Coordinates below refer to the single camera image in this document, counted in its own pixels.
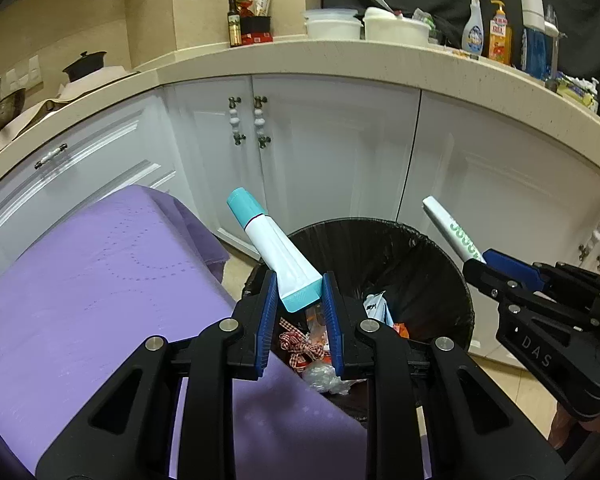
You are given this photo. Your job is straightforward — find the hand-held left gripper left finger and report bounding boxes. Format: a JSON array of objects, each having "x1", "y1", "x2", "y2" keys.
[{"x1": 35, "y1": 269, "x2": 280, "y2": 480}]

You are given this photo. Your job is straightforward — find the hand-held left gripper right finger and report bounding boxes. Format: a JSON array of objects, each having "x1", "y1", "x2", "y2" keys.
[{"x1": 321, "y1": 271, "x2": 566, "y2": 480}]

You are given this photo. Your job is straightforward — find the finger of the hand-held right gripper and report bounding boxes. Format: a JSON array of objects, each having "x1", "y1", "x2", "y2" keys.
[
  {"x1": 482, "y1": 247, "x2": 547, "y2": 292},
  {"x1": 462, "y1": 259, "x2": 552, "y2": 312}
]

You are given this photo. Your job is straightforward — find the red white checkered ribbon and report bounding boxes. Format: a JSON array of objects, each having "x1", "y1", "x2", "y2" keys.
[{"x1": 279, "y1": 316, "x2": 333, "y2": 373}]

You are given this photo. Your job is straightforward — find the white sachet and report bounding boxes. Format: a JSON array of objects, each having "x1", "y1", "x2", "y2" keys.
[{"x1": 362, "y1": 292, "x2": 395, "y2": 326}]

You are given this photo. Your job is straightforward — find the clear plastic wrap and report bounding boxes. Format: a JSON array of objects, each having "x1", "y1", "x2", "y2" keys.
[{"x1": 302, "y1": 360, "x2": 361, "y2": 395}]

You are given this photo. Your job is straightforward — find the white tube green print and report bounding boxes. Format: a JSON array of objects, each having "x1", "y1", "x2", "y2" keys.
[{"x1": 422, "y1": 196, "x2": 486, "y2": 265}]

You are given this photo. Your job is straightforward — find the white tube teal cap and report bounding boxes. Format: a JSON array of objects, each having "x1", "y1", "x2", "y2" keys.
[{"x1": 226, "y1": 187, "x2": 323, "y2": 313}]

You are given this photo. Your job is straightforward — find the black trash bin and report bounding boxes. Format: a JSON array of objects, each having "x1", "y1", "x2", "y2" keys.
[{"x1": 242, "y1": 217, "x2": 476, "y2": 426}]

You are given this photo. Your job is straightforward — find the person's right hand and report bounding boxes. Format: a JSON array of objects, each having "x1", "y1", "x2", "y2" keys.
[{"x1": 554, "y1": 404, "x2": 597, "y2": 449}]

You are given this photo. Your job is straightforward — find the white kitchen cabinets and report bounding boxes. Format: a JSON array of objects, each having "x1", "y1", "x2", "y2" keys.
[{"x1": 0, "y1": 72, "x2": 600, "y2": 371}]

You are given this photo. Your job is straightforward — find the yellow sponge pack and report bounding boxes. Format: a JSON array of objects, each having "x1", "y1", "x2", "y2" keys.
[{"x1": 556, "y1": 72, "x2": 600, "y2": 111}]

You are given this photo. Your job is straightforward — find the white and blue bottle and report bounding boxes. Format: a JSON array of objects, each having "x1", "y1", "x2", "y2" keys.
[{"x1": 519, "y1": 0, "x2": 551, "y2": 79}]

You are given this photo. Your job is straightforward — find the yellow dish soap bottle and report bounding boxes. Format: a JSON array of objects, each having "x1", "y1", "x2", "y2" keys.
[{"x1": 488, "y1": 0, "x2": 512, "y2": 65}]

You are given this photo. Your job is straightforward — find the chrome tap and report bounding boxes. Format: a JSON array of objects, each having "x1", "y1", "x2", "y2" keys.
[{"x1": 544, "y1": 5, "x2": 567, "y2": 92}]

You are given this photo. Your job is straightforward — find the white spray bottle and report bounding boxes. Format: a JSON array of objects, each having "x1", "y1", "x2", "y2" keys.
[{"x1": 461, "y1": 0, "x2": 485, "y2": 56}]

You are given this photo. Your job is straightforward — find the green black packet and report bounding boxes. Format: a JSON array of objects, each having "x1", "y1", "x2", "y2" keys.
[{"x1": 412, "y1": 8, "x2": 438, "y2": 43}]

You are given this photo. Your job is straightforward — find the beige kitchen countertop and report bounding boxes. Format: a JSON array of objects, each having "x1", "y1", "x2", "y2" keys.
[{"x1": 0, "y1": 35, "x2": 600, "y2": 201}]

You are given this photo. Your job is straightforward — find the white open container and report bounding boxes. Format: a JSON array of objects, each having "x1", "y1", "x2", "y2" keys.
[{"x1": 363, "y1": 8, "x2": 431, "y2": 46}]

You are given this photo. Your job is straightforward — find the white lidded container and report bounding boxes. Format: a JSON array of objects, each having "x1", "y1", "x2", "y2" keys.
[{"x1": 302, "y1": 8, "x2": 362, "y2": 40}]

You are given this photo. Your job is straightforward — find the brown stove cover paper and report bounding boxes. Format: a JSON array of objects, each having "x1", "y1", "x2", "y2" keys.
[{"x1": 10, "y1": 67, "x2": 141, "y2": 136}]

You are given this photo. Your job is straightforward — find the dark oil bottle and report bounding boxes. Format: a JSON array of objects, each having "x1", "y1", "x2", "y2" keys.
[{"x1": 226, "y1": 0, "x2": 243, "y2": 48}]

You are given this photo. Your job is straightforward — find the black utensil holder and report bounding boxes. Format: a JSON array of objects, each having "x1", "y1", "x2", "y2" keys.
[{"x1": 240, "y1": 15, "x2": 272, "y2": 35}]

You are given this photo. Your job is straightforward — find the black lidded pot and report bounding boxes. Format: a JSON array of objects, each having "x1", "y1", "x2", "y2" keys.
[{"x1": 62, "y1": 51, "x2": 108, "y2": 82}]

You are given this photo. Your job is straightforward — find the steel wok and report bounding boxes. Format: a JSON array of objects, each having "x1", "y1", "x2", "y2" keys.
[{"x1": 0, "y1": 77, "x2": 26, "y2": 148}]

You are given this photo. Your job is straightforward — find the white drawer handle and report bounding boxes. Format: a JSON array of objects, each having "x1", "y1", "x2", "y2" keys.
[{"x1": 34, "y1": 143, "x2": 68, "y2": 170}]

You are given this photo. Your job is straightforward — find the wall switch plates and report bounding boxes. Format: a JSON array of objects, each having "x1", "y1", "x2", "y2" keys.
[{"x1": 5, "y1": 55, "x2": 43, "y2": 88}]

